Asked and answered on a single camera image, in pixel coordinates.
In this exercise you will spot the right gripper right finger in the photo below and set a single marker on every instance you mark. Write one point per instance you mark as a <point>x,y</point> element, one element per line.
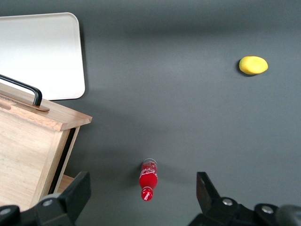
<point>211,207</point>

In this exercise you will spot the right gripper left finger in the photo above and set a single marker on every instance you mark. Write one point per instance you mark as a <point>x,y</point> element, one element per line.
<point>70,202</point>

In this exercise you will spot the red cola bottle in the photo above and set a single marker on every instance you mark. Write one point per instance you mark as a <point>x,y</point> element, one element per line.
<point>148,180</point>

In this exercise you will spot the yellow lemon-shaped object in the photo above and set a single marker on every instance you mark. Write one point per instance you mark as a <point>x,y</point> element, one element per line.
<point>254,65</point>

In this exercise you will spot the beige rectangular tray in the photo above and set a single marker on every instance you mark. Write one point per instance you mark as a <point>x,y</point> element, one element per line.
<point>42,51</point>

